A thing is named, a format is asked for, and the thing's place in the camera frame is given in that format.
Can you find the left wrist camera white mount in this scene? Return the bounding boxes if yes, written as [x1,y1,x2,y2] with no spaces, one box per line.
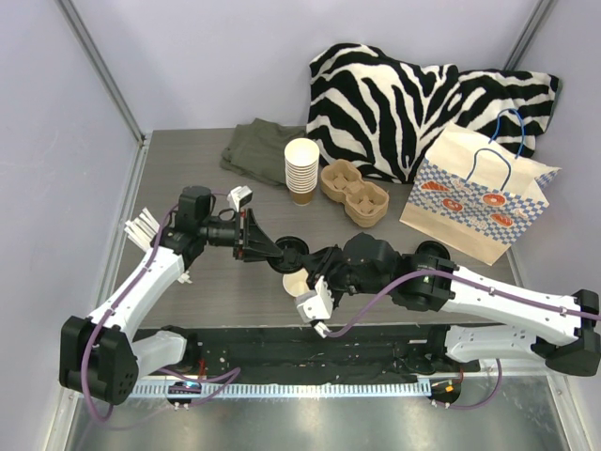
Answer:
[227,186,253,211]

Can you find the bundle of white straws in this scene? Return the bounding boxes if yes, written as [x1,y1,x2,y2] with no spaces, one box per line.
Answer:
[124,206,193,286]

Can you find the olive green folded cloth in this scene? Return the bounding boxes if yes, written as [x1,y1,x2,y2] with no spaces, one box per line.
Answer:
[220,118,306,186]

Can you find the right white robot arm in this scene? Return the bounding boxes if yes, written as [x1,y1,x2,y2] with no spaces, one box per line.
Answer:
[289,233,600,377]

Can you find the single brown paper cup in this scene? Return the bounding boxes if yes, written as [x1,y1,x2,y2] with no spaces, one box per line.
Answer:
[283,269,310,298]

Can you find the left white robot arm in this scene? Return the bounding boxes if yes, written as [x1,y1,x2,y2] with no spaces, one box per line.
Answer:
[58,186,283,405]

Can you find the zebra print cloth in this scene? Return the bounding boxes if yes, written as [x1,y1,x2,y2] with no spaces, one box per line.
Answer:
[306,43,562,184]

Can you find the cardboard cup carrier tray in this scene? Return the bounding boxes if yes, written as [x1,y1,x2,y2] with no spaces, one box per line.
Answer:
[320,160,390,228]

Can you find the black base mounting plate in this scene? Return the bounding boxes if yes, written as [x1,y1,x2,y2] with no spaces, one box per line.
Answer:
[172,325,481,385]

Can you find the stack of paper cups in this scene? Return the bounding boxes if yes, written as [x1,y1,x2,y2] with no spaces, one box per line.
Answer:
[285,138,320,206]

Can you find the printed paper takeout bag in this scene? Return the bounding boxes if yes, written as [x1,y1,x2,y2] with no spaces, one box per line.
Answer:
[400,124,560,265]

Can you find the white slotted cable duct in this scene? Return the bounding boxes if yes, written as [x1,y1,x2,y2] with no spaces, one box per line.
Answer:
[130,378,431,399]

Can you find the black plastic cup lid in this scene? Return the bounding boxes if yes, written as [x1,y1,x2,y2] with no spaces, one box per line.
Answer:
[267,236,309,274]

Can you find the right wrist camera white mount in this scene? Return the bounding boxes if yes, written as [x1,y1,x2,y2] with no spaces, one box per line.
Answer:
[295,276,334,338]

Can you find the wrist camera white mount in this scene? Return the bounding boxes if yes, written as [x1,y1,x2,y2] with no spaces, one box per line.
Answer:
[227,186,253,211]
[295,276,334,338]

